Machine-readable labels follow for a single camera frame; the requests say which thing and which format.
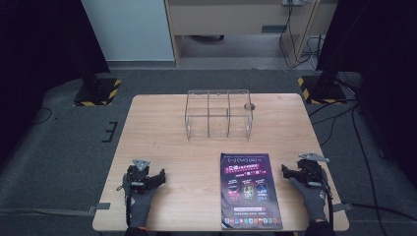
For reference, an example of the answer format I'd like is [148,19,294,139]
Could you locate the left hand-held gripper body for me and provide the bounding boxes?
[126,158,151,195]

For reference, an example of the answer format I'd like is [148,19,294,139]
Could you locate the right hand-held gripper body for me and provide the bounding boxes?
[296,151,330,189]

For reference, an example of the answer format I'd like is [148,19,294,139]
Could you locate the purple cover magazine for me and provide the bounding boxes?
[219,151,284,231]

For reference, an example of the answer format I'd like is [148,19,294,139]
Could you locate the black stand with striped base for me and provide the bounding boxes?
[297,62,348,106]
[73,62,123,108]

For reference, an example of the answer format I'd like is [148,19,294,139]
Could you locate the clear acrylic organizer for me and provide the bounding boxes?
[184,88,255,142]

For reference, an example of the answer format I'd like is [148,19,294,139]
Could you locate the black curtain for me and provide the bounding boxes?
[0,0,111,165]
[316,0,417,180]

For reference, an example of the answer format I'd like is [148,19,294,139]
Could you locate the white panel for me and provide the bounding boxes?
[81,0,176,63]

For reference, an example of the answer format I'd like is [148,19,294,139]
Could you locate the beige wooden cabinet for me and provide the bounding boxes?
[163,0,339,68]

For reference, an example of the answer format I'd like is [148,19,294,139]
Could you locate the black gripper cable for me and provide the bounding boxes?
[116,185,133,228]
[323,183,336,231]

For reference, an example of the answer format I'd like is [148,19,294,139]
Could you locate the grey table bracket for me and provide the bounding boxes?
[331,202,354,214]
[87,202,112,214]

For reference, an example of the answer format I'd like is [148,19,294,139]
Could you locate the white cable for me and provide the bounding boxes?
[305,34,327,73]

